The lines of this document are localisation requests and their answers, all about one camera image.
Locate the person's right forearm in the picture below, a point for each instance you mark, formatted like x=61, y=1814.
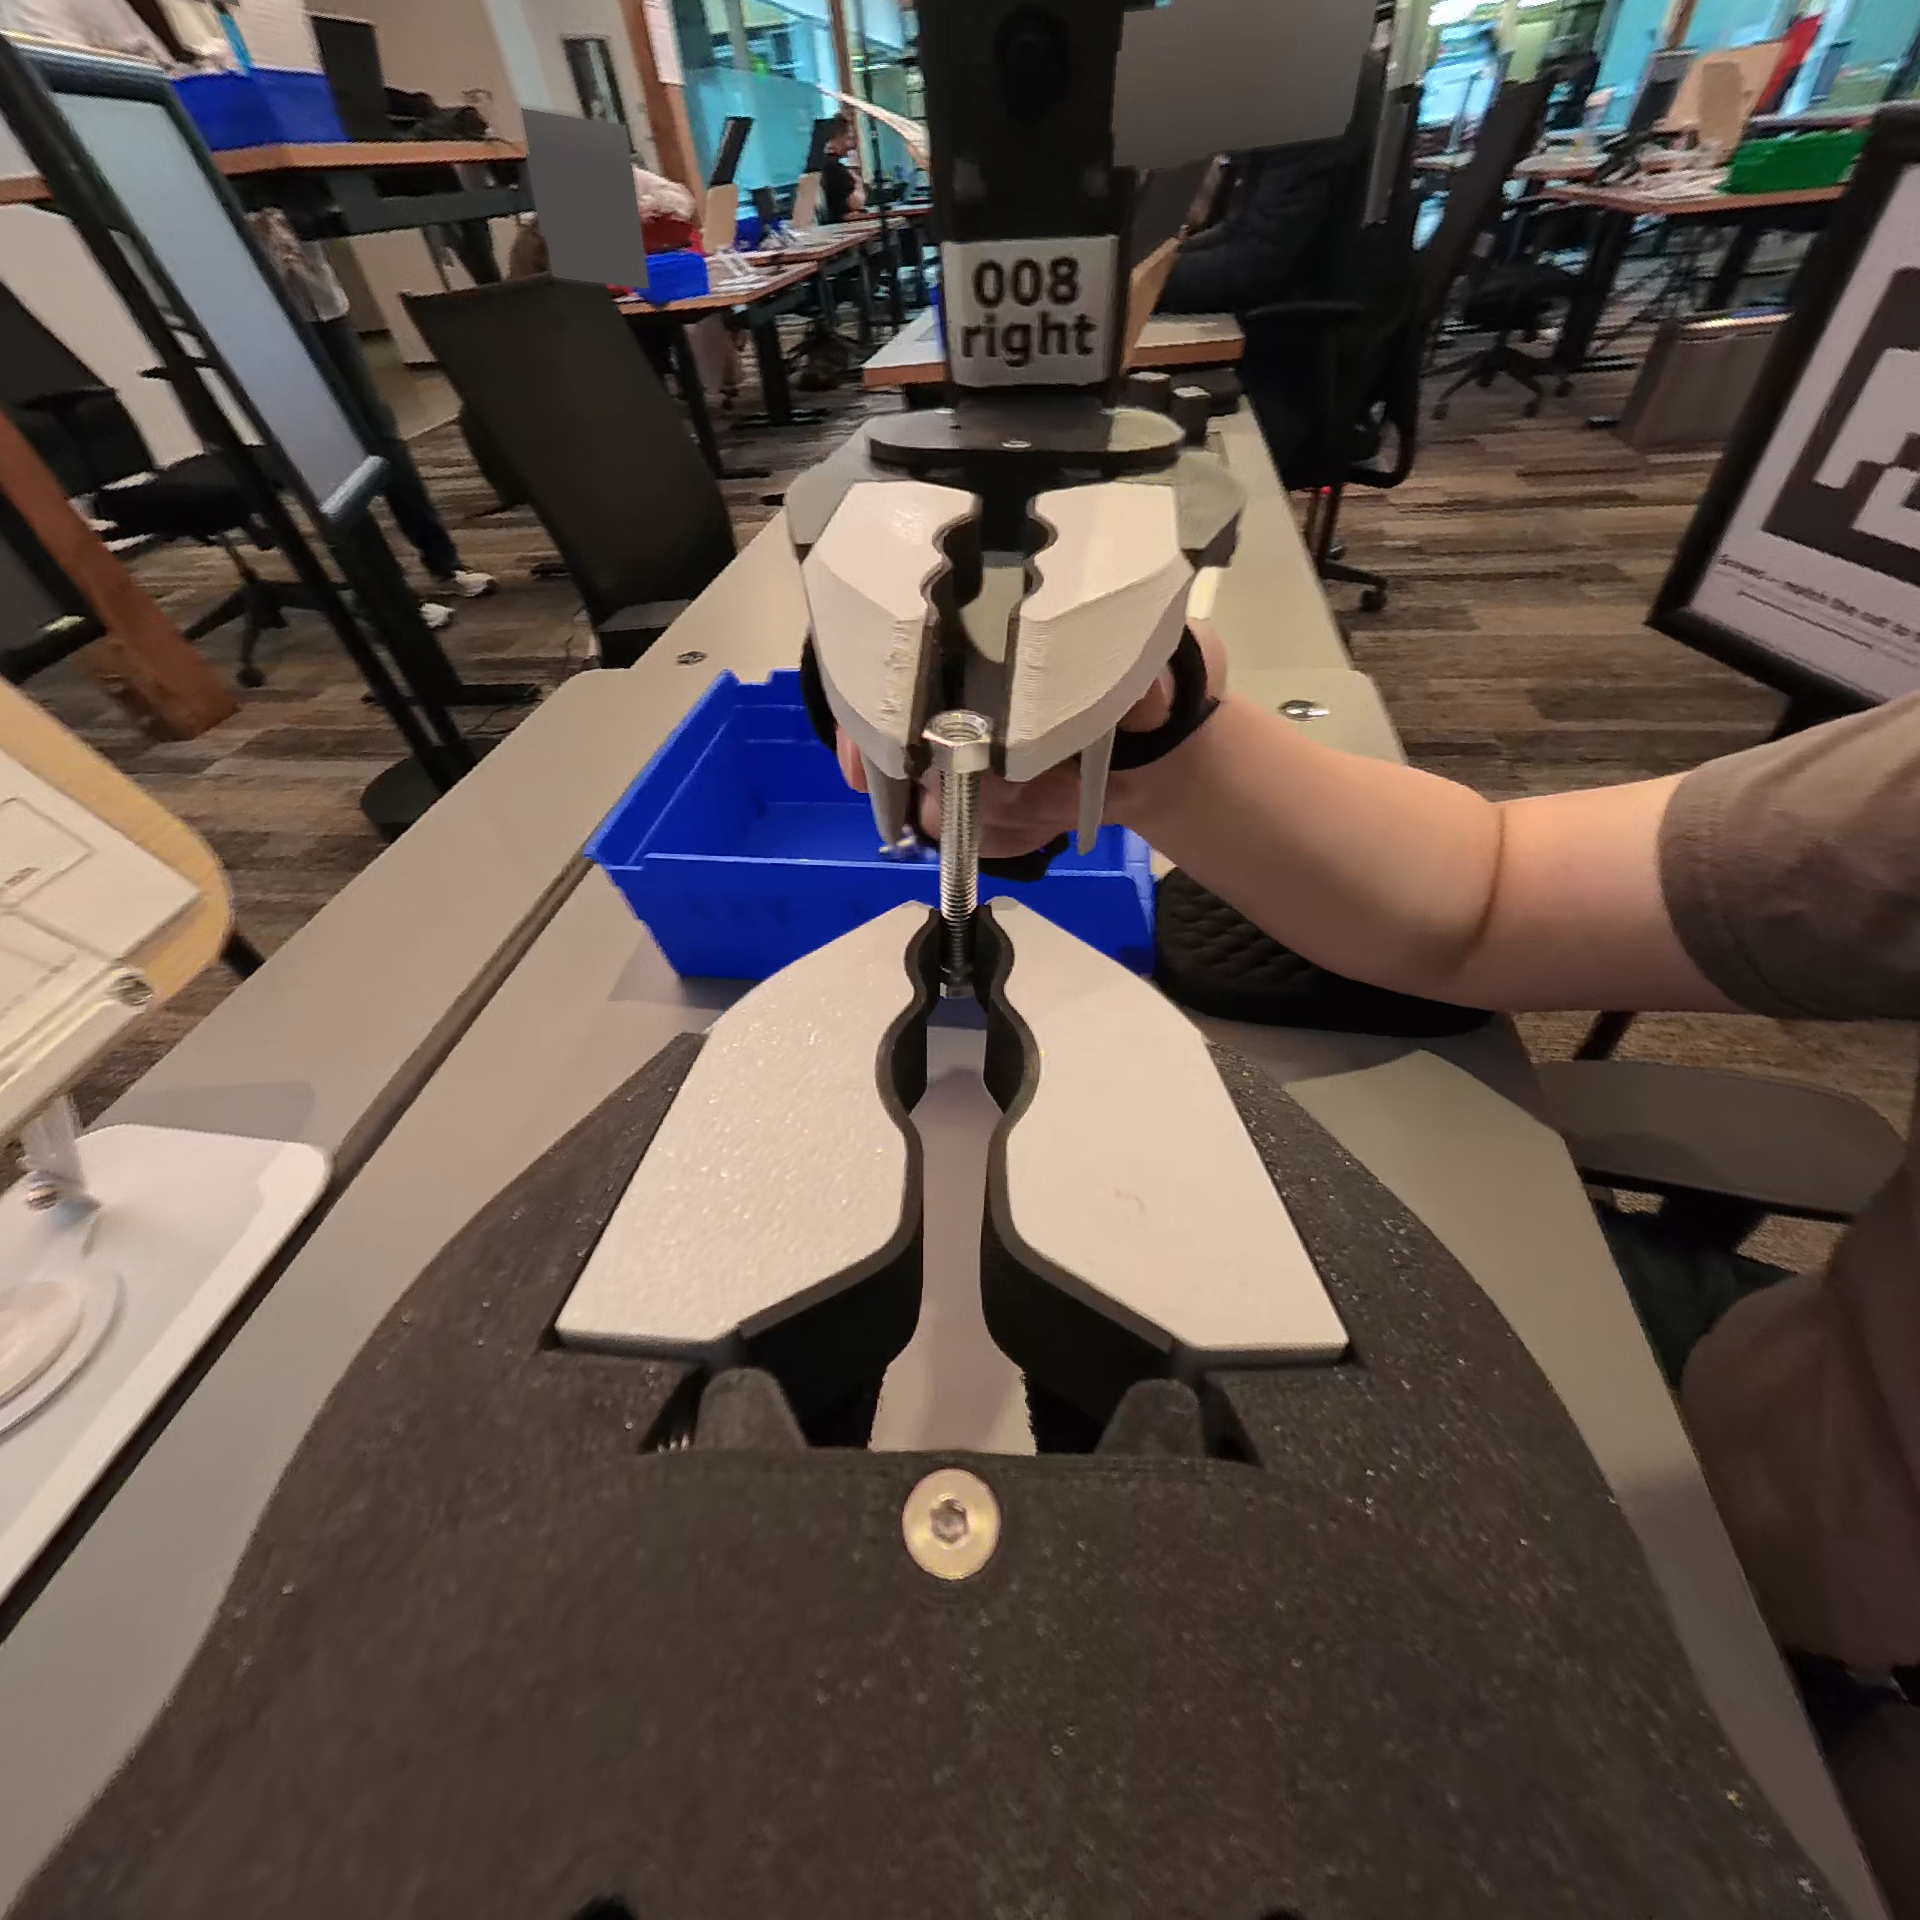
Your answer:
x=1425, y=886

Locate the framed marker sign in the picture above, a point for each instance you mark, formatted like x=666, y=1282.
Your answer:
x=1845, y=452

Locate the grey trash bin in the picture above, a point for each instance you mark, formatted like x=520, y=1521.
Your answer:
x=1704, y=383

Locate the brown wooden beam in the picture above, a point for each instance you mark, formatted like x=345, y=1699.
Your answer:
x=135, y=661

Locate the person's grey t-shirt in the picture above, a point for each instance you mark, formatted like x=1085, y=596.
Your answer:
x=1799, y=869

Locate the wooden top desk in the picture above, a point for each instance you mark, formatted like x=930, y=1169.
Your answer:
x=1680, y=195
x=779, y=265
x=1201, y=341
x=376, y=155

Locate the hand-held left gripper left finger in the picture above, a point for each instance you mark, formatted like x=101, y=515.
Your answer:
x=764, y=1155

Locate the black mesh office chair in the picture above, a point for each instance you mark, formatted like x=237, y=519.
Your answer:
x=569, y=436

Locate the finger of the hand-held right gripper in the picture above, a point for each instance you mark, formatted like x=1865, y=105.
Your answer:
x=869, y=615
x=1101, y=615

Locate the long silver hex bolt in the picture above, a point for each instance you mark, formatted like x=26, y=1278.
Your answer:
x=956, y=839

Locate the blue plastic bin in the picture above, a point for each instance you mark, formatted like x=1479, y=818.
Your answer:
x=779, y=915

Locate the blue storage bin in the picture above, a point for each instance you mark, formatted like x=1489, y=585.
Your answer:
x=676, y=278
x=263, y=108

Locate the black easel with screen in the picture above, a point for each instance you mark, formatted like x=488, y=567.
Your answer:
x=224, y=301

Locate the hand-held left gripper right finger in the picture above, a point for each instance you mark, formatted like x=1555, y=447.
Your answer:
x=1154, y=1171

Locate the person's right hand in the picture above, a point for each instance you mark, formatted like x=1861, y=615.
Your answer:
x=1019, y=819

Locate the green storage bin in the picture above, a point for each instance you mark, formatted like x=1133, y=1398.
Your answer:
x=1796, y=164

